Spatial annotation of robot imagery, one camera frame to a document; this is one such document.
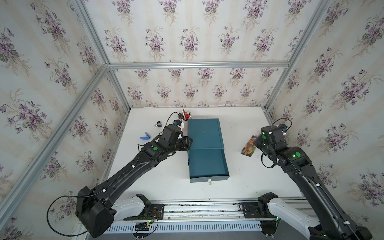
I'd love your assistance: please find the red pen in cup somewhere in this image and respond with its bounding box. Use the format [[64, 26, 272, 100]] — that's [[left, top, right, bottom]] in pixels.
[[183, 110, 192, 121]]

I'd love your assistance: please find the aluminium frame back bar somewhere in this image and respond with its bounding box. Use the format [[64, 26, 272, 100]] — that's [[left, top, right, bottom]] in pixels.
[[109, 61, 290, 70]]

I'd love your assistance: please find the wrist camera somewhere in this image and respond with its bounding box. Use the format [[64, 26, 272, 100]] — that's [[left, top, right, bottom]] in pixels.
[[279, 124, 289, 133], [172, 120, 182, 131]]

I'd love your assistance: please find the teal drawer cabinet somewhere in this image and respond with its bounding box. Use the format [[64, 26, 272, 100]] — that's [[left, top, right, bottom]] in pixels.
[[188, 119, 225, 150]]

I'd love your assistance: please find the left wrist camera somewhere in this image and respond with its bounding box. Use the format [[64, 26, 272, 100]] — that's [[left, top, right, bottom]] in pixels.
[[172, 120, 182, 131]]

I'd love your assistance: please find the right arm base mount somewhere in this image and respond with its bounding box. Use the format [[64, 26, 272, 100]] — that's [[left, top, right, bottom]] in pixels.
[[239, 192, 320, 239]]

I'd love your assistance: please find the white slotted cable duct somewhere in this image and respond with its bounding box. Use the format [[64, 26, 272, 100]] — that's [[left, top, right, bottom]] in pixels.
[[105, 221, 262, 234]]

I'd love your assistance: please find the orange flower seed bag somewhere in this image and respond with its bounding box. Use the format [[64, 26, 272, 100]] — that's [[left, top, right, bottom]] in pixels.
[[241, 135, 259, 157]]

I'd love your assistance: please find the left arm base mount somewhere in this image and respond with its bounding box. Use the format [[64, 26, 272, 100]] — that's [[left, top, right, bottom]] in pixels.
[[112, 194, 165, 222]]

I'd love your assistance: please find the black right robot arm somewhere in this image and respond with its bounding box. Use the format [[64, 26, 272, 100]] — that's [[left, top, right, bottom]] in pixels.
[[254, 124, 373, 240]]

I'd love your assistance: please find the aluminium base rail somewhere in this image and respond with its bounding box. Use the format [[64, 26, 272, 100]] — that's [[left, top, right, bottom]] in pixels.
[[80, 197, 304, 224]]

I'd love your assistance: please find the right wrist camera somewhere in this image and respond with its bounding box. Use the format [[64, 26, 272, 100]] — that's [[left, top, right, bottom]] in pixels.
[[279, 124, 289, 133]]

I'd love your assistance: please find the pink pen cup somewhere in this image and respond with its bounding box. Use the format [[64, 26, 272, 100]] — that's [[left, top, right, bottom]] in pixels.
[[181, 121, 188, 134]]

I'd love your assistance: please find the teal top drawer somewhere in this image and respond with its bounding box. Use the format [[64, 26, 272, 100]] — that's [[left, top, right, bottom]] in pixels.
[[188, 149, 230, 183]]

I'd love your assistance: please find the small black binder clip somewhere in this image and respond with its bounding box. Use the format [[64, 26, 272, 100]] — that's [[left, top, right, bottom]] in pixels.
[[155, 121, 162, 128]]

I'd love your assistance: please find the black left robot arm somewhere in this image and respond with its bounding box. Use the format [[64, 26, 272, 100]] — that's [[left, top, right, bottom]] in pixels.
[[75, 124, 193, 238]]

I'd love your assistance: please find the blue plastic clip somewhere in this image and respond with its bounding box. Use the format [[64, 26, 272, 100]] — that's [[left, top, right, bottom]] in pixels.
[[140, 132, 152, 141]]

